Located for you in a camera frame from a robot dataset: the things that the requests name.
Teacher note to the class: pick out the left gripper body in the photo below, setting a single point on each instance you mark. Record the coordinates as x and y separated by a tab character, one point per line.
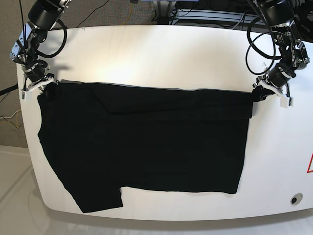
280	75

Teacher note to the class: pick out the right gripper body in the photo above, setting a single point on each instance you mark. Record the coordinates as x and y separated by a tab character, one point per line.
36	72

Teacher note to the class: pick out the black T-shirt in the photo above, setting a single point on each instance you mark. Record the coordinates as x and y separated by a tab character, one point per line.
99	138

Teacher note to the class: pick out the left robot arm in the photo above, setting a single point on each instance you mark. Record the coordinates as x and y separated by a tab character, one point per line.
289	24

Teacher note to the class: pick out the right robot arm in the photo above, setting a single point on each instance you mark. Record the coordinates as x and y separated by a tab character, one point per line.
43	16

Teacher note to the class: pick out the red triangle sticker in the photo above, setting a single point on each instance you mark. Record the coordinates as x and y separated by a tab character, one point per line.
310	167

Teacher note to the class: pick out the table grommet hole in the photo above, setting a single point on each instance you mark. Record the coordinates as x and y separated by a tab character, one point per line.
296	199

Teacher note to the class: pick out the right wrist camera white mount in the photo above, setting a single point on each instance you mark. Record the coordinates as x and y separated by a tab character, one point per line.
27	91

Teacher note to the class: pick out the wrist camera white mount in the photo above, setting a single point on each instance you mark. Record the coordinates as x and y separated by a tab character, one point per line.
285	99
27	91

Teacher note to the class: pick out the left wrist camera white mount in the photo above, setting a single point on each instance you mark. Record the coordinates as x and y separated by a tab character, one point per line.
285	99

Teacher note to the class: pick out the aluminium frame rail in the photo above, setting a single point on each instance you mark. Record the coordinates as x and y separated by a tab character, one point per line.
227	19

